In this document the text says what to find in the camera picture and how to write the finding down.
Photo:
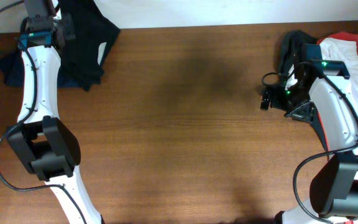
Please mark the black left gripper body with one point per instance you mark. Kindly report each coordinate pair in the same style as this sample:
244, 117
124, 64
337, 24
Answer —
66, 28

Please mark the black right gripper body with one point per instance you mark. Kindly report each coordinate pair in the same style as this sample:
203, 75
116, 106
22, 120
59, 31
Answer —
276, 97

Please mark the black t-shirt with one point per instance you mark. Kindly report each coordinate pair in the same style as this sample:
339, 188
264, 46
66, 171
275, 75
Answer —
82, 58

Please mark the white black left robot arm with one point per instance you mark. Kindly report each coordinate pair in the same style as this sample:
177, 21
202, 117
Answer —
43, 144

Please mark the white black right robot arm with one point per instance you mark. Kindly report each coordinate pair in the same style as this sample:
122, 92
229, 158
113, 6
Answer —
333, 195

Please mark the dark green-black garment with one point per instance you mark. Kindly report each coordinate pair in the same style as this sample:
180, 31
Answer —
289, 46

